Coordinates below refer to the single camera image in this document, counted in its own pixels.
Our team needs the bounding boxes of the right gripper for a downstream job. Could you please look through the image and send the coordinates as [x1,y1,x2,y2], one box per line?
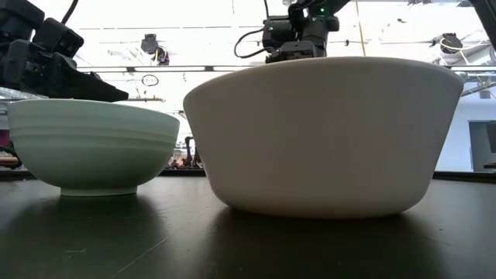
[265,14,341,64]

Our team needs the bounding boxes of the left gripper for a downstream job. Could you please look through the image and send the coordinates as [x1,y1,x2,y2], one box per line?
[0,38,130,103]

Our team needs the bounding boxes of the mint green bowl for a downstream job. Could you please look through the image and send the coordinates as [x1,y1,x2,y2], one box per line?
[7,98,181,198]

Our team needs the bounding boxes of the off-white smooth bowl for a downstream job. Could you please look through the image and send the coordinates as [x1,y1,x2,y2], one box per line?
[182,56,465,220]

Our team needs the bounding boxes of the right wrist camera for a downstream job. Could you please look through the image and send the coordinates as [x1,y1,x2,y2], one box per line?
[262,15,298,50]

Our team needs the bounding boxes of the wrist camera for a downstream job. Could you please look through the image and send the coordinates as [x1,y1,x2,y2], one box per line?
[32,17,85,59]
[262,15,298,50]

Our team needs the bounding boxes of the yellow cable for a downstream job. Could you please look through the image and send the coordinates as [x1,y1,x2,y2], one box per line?
[355,0,367,58]

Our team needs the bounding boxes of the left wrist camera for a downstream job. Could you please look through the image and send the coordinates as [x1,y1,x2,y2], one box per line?
[32,17,85,59]

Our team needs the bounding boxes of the hanging black cable ring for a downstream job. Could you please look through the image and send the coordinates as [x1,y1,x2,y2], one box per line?
[140,74,160,88]

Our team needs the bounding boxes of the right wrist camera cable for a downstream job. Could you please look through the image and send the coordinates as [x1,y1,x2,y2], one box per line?
[233,26,269,60]

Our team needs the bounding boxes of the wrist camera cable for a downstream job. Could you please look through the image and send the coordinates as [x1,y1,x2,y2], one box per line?
[233,26,269,60]
[60,0,80,26]

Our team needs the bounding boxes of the ceiling light rail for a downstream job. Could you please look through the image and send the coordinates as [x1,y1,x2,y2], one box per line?
[75,64,496,74]

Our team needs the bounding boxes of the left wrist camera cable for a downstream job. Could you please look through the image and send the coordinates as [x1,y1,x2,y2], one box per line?
[60,0,80,26]

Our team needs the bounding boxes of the black ceiling cord reel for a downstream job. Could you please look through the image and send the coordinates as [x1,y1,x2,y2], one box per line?
[141,33,171,66]
[431,33,464,55]

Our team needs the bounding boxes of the silver ventilation duct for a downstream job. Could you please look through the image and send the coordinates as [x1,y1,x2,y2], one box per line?
[433,36,496,67]

